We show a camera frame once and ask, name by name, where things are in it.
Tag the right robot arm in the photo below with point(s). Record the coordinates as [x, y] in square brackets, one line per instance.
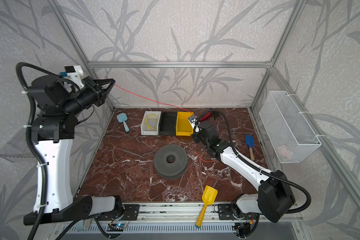
[276, 195]

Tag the red black spray bottle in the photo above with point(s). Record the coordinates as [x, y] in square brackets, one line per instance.
[205, 117]

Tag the yellow toy shovel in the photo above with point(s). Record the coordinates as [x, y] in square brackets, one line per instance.
[208, 197]

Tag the teal toy shovel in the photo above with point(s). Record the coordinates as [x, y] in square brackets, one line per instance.
[122, 118]

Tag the white plastic bin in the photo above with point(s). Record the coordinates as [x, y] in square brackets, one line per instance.
[150, 123]

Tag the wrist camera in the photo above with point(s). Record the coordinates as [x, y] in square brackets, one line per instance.
[194, 122]
[74, 74]

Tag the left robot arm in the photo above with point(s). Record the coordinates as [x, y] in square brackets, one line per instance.
[56, 100]

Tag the black plastic bin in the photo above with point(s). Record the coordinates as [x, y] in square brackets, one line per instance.
[167, 124]

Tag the grey cable spool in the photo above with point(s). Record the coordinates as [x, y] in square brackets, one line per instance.
[171, 162]

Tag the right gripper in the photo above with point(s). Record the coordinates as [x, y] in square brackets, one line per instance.
[200, 127]

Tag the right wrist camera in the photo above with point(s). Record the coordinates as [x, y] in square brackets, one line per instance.
[194, 122]

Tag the pink object in basket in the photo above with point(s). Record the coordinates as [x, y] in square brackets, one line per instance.
[284, 152]

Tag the yellow plastic bin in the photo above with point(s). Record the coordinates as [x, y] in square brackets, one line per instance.
[183, 126]

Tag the white wire basket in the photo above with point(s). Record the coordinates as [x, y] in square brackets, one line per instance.
[286, 125]

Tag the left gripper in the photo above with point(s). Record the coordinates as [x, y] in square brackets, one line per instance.
[98, 91]

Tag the clear plastic wall tray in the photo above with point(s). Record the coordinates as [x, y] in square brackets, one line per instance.
[16, 149]

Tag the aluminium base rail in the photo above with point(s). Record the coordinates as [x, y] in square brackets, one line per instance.
[178, 218]

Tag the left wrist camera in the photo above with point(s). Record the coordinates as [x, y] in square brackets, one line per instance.
[74, 74]

